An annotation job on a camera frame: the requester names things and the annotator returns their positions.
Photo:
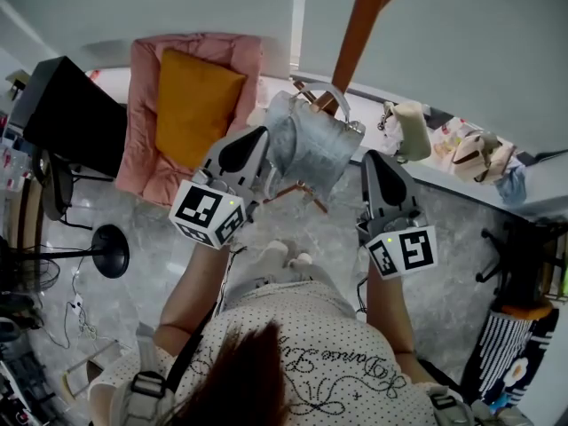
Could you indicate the cardboard box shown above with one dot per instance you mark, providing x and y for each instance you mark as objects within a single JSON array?
[{"x": 17, "y": 84}]

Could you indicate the beige bag on ledge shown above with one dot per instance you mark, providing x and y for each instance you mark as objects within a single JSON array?
[{"x": 415, "y": 131}]

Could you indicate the mustard yellow cushion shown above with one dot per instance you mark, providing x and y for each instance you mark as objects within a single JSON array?
[{"x": 197, "y": 109}]

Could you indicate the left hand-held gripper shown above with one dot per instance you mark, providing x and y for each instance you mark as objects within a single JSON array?
[{"x": 206, "y": 213}]

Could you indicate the black cabinet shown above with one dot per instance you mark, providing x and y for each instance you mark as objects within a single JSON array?
[{"x": 73, "y": 122}]

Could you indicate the person's dotted white shirt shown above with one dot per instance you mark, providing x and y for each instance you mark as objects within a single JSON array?
[{"x": 328, "y": 349}]

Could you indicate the person's legs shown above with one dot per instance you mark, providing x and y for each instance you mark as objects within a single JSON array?
[{"x": 284, "y": 269}]

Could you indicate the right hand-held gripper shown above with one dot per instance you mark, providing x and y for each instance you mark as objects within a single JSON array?
[{"x": 404, "y": 249}]

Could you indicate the silver grey handbag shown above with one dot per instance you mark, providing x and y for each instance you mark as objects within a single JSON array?
[{"x": 315, "y": 144}]

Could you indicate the white printed pouch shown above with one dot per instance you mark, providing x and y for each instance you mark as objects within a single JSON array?
[{"x": 446, "y": 142}]

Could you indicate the pink padded chair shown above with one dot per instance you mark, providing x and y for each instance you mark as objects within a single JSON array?
[{"x": 142, "y": 144}]

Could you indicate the person's left forearm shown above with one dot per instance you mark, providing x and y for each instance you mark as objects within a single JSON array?
[{"x": 195, "y": 295}]

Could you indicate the light blue cloth bag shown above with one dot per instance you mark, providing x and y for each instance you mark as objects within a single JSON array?
[{"x": 512, "y": 186}]

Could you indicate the person's right forearm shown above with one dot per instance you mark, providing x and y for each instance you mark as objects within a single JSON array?
[{"x": 388, "y": 313}]

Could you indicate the black folding chair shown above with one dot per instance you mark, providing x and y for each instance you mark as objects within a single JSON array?
[{"x": 51, "y": 184}]

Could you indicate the black office chair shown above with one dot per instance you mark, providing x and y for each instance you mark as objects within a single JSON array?
[{"x": 523, "y": 260}]

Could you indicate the brown wooden coat rack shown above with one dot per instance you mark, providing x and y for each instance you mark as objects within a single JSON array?
[{"x": 359, "y": 29}]

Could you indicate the brown seat metal stool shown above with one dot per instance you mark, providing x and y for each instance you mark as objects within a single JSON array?
[{"x": 84, "y": 373}]

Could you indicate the white power strip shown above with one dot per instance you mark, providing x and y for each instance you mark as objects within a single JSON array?
[{"x": 76, "y": 303}]

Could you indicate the orange cushion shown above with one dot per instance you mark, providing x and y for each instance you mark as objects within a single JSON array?
[{"x": 528, "y": 312}]

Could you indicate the black standing fan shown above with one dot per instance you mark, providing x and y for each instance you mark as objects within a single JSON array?
[{"x": 111, "y": 251}]

